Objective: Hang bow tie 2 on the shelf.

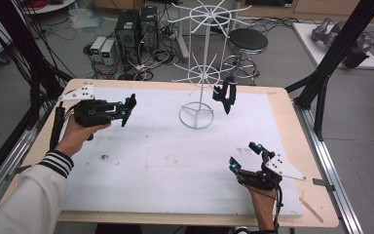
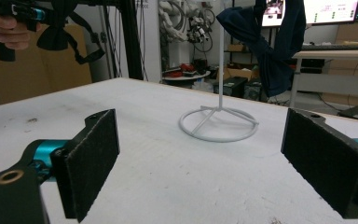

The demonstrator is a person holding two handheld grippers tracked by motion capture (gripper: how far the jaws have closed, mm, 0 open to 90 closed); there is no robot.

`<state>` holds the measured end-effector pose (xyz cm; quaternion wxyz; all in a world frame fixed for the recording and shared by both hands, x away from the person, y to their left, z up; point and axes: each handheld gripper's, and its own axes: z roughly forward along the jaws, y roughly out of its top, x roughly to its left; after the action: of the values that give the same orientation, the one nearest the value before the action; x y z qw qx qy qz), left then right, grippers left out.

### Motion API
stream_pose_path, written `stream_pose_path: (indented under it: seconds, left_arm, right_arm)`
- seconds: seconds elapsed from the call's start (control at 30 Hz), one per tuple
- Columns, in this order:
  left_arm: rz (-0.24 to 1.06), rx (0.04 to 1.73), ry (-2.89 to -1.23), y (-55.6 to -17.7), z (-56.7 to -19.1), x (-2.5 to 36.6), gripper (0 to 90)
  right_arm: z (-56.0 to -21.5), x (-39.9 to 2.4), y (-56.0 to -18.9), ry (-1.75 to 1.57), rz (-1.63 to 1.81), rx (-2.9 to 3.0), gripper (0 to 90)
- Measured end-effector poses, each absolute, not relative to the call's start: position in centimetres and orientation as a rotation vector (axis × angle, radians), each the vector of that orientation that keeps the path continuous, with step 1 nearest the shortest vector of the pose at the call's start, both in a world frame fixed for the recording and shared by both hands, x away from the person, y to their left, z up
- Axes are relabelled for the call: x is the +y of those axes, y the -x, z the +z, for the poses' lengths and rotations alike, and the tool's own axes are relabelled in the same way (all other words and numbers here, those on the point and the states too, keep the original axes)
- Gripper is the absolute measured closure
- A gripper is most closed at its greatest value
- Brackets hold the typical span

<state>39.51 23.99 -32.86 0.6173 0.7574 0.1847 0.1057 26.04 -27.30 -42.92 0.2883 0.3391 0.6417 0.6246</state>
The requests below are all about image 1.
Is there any clear plastic bag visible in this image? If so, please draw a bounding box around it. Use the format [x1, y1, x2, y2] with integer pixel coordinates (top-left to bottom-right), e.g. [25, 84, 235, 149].
[68, 8, 105, 33]

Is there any black bow tie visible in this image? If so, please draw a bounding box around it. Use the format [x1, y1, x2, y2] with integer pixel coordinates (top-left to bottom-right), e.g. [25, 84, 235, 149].
[120, 93, 138, 129]
[211, 75, 239, 116]

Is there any wooden stick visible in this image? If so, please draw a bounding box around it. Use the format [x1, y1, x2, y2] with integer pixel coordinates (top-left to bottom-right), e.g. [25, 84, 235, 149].
[299, 197, 324, 224]

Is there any tangle of floor cables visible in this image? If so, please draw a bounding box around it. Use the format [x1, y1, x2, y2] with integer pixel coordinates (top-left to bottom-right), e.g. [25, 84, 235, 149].
[83, 19, 181, 82]

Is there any black frame post with cables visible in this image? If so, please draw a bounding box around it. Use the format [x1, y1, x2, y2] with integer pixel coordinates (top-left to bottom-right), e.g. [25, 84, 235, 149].
[0, 0, 76, 131]

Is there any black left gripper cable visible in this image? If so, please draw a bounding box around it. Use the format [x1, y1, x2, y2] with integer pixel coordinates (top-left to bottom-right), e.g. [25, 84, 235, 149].
[49, 100, 67, 152]

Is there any person's left hand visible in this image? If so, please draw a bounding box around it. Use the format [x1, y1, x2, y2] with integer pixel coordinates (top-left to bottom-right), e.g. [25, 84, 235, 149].
[55, 113, 111, 159]

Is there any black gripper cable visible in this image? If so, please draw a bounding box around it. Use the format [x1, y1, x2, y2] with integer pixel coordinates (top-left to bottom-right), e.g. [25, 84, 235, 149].
[49, 100, 67, 152]
[272, 184, 284, 232]

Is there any slim black computer tower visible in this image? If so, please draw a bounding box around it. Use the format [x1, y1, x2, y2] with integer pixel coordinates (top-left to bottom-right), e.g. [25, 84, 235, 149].
[139, 5, 160, 52]

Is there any white round table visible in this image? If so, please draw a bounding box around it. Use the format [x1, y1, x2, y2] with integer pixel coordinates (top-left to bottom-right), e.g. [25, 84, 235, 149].
[22, 0, 77, 16]

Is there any white foam mat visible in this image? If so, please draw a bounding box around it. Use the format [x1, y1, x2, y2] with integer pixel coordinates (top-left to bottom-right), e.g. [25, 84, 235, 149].
[59, 86, 305, 218]

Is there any aluminium rail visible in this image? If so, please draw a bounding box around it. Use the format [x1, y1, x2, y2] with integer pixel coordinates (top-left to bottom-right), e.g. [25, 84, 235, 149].
[292, 99, 365, 234]
[0, 126, 44, 222]

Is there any large black computer tower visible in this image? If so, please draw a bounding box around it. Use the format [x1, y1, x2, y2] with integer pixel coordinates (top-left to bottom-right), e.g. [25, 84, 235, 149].
[114, 9, 141, 64]

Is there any black round stool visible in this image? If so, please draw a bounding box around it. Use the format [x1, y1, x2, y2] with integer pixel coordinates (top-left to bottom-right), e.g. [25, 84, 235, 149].
[222, 28, 270, 86]

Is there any grey bench power supply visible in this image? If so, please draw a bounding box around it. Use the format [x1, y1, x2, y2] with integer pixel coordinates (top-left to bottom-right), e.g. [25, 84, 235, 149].
[100, 38, 117, 66]
[90, 36, 107, 62]

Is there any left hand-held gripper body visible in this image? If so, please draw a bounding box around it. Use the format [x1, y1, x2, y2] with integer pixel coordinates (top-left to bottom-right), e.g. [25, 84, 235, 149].
[57, 82, 119, 129]

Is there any white floor board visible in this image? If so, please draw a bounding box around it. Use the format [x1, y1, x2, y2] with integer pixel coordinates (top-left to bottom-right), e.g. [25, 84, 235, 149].
[291, 21, 374, 71]

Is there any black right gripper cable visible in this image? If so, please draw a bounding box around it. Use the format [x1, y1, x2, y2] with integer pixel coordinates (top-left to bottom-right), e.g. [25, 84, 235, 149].
[272, 184, 284, 232]

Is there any person's right hand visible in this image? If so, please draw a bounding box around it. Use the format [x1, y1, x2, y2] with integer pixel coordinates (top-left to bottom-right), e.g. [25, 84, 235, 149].
[246, 186, 279, 230]

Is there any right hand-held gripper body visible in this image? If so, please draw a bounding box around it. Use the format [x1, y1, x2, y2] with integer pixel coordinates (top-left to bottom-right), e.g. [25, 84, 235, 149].
[238, 151, 308, 192]

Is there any white wire display rack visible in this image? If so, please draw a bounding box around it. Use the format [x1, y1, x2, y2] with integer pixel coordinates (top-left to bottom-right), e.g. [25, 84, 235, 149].
[168, 0, 251, 131]

